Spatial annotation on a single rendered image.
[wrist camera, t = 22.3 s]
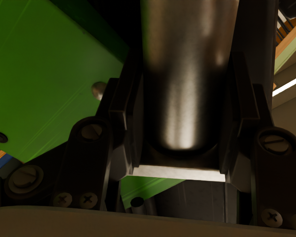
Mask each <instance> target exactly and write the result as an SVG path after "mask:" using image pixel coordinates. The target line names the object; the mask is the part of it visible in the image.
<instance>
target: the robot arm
mask: <svg viewBox="0 0 296 237"><path fill-rule="evenodd" d="M146 126H147V124H146V105H145V87H144V69H143V51H142V48H129V51H128V54H127V56H126V59H125V63H124V65H123V68H122V71H121V74H120V77H119V78H110V79H109V80H108V83H107V85H106V88H105V91H104V93H103V96H102V99H101V101H100V104H99V107H98V109H97V112H96V115H95V116H90V117H86V118H83V119H81V120H80V121H78V122H77V123H76V124H75V125H74V126H73V127H72V129H71V132H70V135H69V139H68V141H66V142H64V143H62V144H61V145H59V146H57V147H55V148H53V149H51V150H49V151H47V152H45V153H43V154H41V155H40V156H38V157H36V158H34V159H32V160H30V161H28V162H26V163H24V164H22V165H20V166H19V167H17V168H16V169H14V170H13V171H12V172H11V173H10V174H9V175H8V177H7V178H5V179H2V178H1V177H0V237H296V136H295V135H294V134H292V133H291V132H290V131H288V130H286V129H283V128H280V127H276V126H274V122H273V118H272V114H271V111H270V107H269V104H268V100H267V97H266V93H265V89H264V86H263V85H262V84H252V81H251V77H250V73H249V68H248V63H247V59H246V55H245V52H244V51H230V56H229V62H228V68H227V73H226V80H225V86H224V92H223V97H222V103H221V108H220V114H219V119H218V127H217V139H218V158H219V172H220V174H224V175H225V182H226V183H230V184H232V185H233V186H234V187H236V188H237V206H236V224H233V223H224V222H215V221H202V220H192V219H182V218H172V217H162V216H152V215H142V214H132V213H119V212H118V210H119V200H120V191H121V179H123V178H124V177H126V176H127V175H133V171H134V168H135V167H137V168H139V165H140V158H141V153H142V147H143V142H144V137H145V131H146Z"/></svg>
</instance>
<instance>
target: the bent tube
mask: <svg viewBox="0 0 296 237"><path fill-rule="evenodd" d="M238 5H239V0H140V15H141V33H142V51H143V69H144V87H145V105H146V124H147V126H146V131H145V137H144V142H143V147H142V153H141V158H140V165H139V168H137V167H135V168H134V171H133V176H146V177H160V178H173V179H187V180H201V181H215V182H225V175H224V174H220V172H219V158H218V139H217V127H218V119H219V114H220V108H221V103H222V97H223V92H224V86H225V80H226V73H227V68H228V62H229V56H230V51H231V45H232V40H233V34H234V27H235V21H236V16H237V10H238Z"/></svg>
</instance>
